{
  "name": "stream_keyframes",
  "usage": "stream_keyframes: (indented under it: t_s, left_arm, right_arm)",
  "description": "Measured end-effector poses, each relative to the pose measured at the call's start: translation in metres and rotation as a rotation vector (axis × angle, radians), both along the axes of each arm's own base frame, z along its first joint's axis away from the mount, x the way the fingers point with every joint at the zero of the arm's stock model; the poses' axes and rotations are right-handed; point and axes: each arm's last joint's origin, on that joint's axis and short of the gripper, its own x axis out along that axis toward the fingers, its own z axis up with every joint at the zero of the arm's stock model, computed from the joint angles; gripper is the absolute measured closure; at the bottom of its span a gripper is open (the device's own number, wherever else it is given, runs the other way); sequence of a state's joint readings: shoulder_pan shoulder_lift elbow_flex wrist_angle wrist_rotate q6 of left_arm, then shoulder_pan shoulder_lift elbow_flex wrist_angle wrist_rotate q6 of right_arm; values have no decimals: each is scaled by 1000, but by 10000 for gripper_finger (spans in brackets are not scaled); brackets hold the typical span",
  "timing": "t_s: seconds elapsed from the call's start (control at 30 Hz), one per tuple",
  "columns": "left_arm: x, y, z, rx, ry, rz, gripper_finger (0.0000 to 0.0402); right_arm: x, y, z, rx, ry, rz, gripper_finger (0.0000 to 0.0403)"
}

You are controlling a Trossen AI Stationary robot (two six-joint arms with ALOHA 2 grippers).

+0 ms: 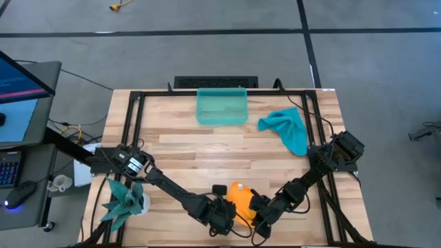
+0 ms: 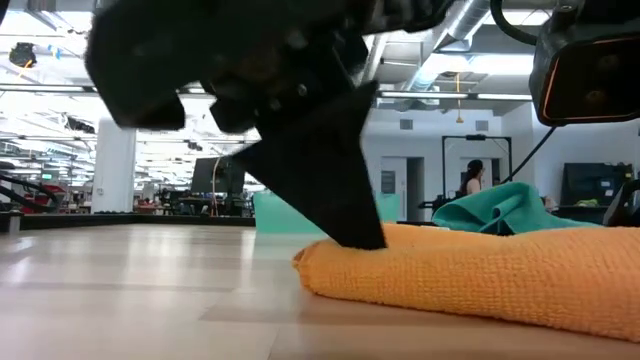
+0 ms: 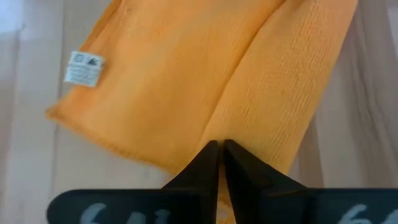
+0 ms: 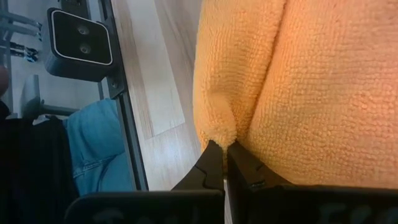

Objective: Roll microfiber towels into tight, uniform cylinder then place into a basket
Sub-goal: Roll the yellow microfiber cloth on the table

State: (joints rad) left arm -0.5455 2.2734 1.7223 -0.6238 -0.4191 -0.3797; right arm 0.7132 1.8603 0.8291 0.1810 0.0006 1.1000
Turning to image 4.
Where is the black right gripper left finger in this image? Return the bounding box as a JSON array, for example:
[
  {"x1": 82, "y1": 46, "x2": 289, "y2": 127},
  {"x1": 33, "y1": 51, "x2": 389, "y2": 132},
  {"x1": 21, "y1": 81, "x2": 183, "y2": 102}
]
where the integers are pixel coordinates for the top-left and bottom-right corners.
[{"x1": 172, "y1": 140, "x2": 225, "y2": 224}]

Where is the black metal table frame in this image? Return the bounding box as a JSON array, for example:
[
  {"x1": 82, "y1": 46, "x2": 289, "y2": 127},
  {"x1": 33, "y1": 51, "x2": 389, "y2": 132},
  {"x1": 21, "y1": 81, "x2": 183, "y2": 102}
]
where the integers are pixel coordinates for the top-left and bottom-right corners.
[{"x1": 58, "y1": 0, "x2": 149, "y2": 191}]

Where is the orange microfiber towel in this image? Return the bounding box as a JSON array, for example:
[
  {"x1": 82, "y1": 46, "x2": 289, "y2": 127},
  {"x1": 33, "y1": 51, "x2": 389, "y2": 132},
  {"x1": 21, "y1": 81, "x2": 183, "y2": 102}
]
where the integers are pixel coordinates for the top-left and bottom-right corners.
[{"x1": 192, "y1": 0, "x2": 398, "y2": 190}]

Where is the grey office chair base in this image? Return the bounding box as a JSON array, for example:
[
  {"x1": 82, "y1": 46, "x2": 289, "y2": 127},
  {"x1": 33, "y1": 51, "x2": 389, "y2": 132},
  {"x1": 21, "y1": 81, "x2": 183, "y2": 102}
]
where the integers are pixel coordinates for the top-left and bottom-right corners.
[{"x1": 0, "y1": 7, "x2": 78, "y2": 121}]

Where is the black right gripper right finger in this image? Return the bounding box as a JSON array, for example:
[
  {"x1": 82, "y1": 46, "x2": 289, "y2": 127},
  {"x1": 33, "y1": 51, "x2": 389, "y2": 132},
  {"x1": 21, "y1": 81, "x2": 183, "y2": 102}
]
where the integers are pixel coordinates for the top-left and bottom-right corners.
[{"x1": 226, "y1": 141, "x2": 292, "y2": 224}]

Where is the black table-level camera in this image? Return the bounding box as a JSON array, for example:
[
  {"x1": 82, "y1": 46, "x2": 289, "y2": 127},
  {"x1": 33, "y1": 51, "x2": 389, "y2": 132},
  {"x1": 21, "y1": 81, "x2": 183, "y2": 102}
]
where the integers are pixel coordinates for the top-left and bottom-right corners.
[{"x1": 43, "y1": 7, "x2": 115, "y2": 82}]

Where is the person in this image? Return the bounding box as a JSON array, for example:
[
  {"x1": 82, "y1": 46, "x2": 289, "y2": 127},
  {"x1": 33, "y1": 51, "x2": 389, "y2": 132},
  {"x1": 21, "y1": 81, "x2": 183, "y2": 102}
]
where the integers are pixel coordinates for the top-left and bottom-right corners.
[{"x1": 0, "y1": 65, "x2": 136, "y2": 224}]

